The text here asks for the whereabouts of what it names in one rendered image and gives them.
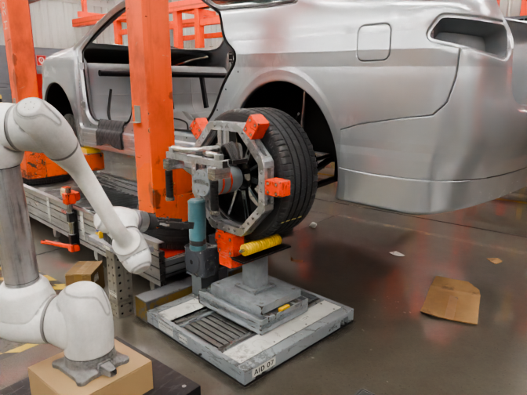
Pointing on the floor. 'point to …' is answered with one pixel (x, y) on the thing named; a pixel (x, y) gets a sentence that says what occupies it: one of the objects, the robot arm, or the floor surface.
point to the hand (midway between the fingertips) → (182, 223)
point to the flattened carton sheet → (452, 300)
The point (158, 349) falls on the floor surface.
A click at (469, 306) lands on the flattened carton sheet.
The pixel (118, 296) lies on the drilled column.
